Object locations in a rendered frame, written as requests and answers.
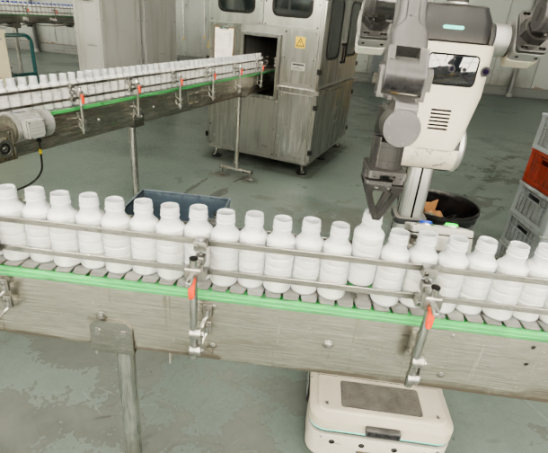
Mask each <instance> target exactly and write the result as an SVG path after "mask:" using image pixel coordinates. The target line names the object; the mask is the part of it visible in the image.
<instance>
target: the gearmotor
mask: <svg viewBox="0 0 548 453"><path fill-rule="evenodd" d="M55 129H56V122H55V119H54V117H53V115H52V114H51V113H50V112H49V111H48V110H46V109H44V108H38V109H33V110H27V111H15V112H10V113H7V114H2V115H0V164H1V163H4V162H8V161H12V160H14V159H18V155H17V150H16V145H15V144H16V143H19V142H23V141H27V140H31V139H34V138H36V142H38V143H39V152H40V162H41V168H40V173H39V175H38V176H37V177H36V178H35V179H34V180H33V181H32V182H30V183H28V184H26V185H24V186H22V187H21V188H18V189H17V191H18V190H21V189H23V188H25V187H27V186H29V185H31V184H33V183H34V182H35V181H37V180H38V178H39V177H40V175H41V173H42V170H43V160H42V150H41V146H40V142H41V139H40V138H41V137H45V136H48V135H51V134H53V133H54V131H55Z"/></svg>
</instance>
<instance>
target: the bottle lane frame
mask: <svg viewBox="0 0 548 453"><path fill-rule="evenodd" d="M107 275H108V273H107V274H106V275H105V276H104V277H95V276H90V272H89V273H87V274H86V275H81V274H74V273H73V271H70V272H69V273H66V272H58V271H56V268H55V269H54V270H53V271H44V270H39V266H38V267H37V268H35V269H30V268H23V267H22V265H20V266H18V267H14V266H7V265H4V263H2V264H0V279H4V280H7V282H8V287H9V291H6V292H5V293H4V296H9V297H11V299H12V302H13V308H10V309H9V310H8V311H7V312H6V313H5V314H4V315H3V316H2V317H1V318H0V331H2V332H9V333H22V334H28V335H36V336H43V337H49V338H57V339H64V340H70V341H78V342H90V343H92V342H91V335H90V328H89V324H90V323H91V322H92V321H93V320H94V319H95V318H96V319H103V320H111V321H118V322H125V323H127V324H128V325H129V326H130V327H131V328H132V329H133V335H134V347H135V349H140V350H146V351H160V352H166V353H173V354H180V355H187V356H190V337H189V333H190V300H189V297H188V289H186V288H184V287H177V281H176V282H175V283H174V284H173V286H169V285H162V284H159V280H158V281H157V282H156V283H155V284H154V283H146V282H142V278H141V279H140V280H139V281H132V280H124V278H125V276H124V277H122V278H121V279H120V280H118V279H110V278H107ZM1 292H2V290H1V289H0V293H1ZM203 304H206V305H211V306H212V309H211V317H209V318H208V320H207V321H209V322H211V333H209V334H208V335H207V337H206V339H205V341H204V343H203V346H202V347H203V348H205V350H204V353H202V354H201V355H200V356H198V357H201V358H208V359H215V360H228V361H234V362H242V363H249V364H255V365H262V366H270V367H276V368H283V369H296V370H303V371H310V372H317V373H324V374H331V375H338V376H345V377H352V378H365V379H372V380H379V381H385V382H393V383H400V384H404V380H405V373H406V371H407V370H408V367H409V365H410V356H411V355H412V351H413V348H414V346H415V342H416V338H417V335H418V331H419V329H420V324H421V320H422V317H423V316H417V315H412V314H411V312H410V311H408V314H407V315H404V314H396V313H393V311H392V309H391V308H390V311H389V312H381V311H375V310H374V308H373V307H371V309H370V310H366V309H359V308H356V306H355V305H354V304H353V306H352V307H344V306H338V304H337V302H335V303H334V306H330V305H323V304H320V303H319V300H316V303H308V302H302V301H301V298H299V299H298V300H297V301H293V300H285V299H283V296H282V295H281V296H280V298H266V297H265V293H264V292H263V294H262V296H261V297H256V296H249V295H247V291H245V292H244V294H235V293H230V289H229V288H228V290H227V291H226V292H220V291H213V290H212V287H210V288H209V289H208V290H204V289H198V327H200V326H201V323H202V320H203V319H204V317H205V316H203ZM482 321H483V323H482V324H477V323H469V322H467V320H466V319H465V318H464V321H463V322H462V321H455V320H449V319H448V318H447V316H446V318H445V319H436V318H435V320H434V323H433V325H432V327H431V328H430V329H429V330H428V334H427V337H426V340H425V343H424V346H423V349H422V353H421V354H422V356H424V360H426V361H427V364H426V365H424V367H423V369H422V370H421V372H420V376H421V381H420V382H419V384H418V385H414V384H413V385H414V386H426V387H434V388H440V389H447V390H455V391H461V392H468V393H475V394H482V395H495V396H502V397H509V398H516V399H523V400H530V401H536V402H544V403H548V332H545V331H544V330H543V329H542V328H541V327H540V326H539V327H540V331H535V330H527V329H525V328H524V327H523V326H522V325H521V328H513V327H506V326H505V325H504V324H503V323H502V322H501V323H502V326H498V325H490V324H486V323H485V322H484V320H482Z"/></svg>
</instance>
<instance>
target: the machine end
mask: <svg viewBox="0 0 548 453"><path fill-rule="evenodd" d="M363 1H364V0H209V39H208V55H207V58H214V35H215V25H224V26H230V27H235V28H234V56H238V55H247V54H255V53H261V57H264V58H265V57H275V56H276V68H275V80H274V87H273V88H270V89H266V90H263V91H259V92H256V93H250V94H247V97H243V98H242V102H241V123H240V143H239V152H240V153H245V154H249V155H257V156H262V157H267V158H270V159H274V160H279V161H283V162H288V163H292V164H300V170H298V171H296V174H298V175H306V171H303V167H304V166H307V165H309V164H310V163H311V162H312V161H313V160H314V159H319V160H324V159H325V157H324V156H322V153H324V152H325V151H326V150H328V149H329V148H330V147H340V145H339V144H338V143H337V142H338V141H340V140H341V139H342V138H344V136H345V133H346V129H348V125H347V120H348V115H349V104H350V97H351V94H352V93H353V90H354V89H352V85H353V82H356V81H357V80H358V78H357V77H355V76H354V74H355V67H356V65H357V64H358V62H357V55H358V53H357V52H355V43H356V34H357V26H358V16H359V12H360V9H361V6H362V3H363ZM235 118H236V98H233V99H230V100H226V101H222V102H217V103H213V104H210V105H209V106H208V130H206V136H208V145H209V146H211V147H214V148H215V149H216V152H215V153H212V154H211V155H212V156H222V154H221V153H218V149H219V148H223V149H227V150H231V151H234V141H235Z"/></svg>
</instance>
